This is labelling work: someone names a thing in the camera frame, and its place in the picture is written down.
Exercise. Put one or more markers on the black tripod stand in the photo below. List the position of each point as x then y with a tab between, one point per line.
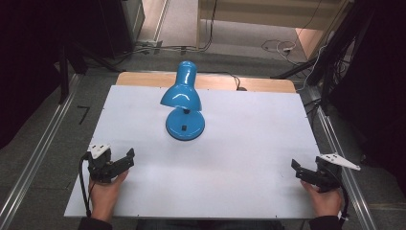
306	65

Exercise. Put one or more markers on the white board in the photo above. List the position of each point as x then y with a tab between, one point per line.
242	153

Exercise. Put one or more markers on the blue desk lamp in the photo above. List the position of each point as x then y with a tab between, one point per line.
183	96

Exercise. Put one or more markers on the wooden table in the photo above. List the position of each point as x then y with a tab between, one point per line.
217	81

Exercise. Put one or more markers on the dark curtain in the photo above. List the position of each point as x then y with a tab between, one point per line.
379	96
25	57

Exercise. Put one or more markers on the light wooden shelf unit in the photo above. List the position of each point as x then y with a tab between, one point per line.
271	12

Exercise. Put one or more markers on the person's right hand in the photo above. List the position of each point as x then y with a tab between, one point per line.
325	202

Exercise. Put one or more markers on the person's left hand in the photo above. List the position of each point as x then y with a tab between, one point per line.
103	196

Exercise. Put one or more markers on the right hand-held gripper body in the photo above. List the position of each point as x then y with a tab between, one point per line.
328	177

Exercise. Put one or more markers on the aluminium floor rail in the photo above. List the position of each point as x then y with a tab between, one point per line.
38	150
341	159

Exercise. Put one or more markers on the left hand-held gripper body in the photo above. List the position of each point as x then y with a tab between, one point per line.
99	166

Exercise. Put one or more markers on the grey power strip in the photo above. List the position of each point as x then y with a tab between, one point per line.
150	44

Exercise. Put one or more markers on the black cabinet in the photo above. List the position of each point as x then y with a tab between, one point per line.
118	25

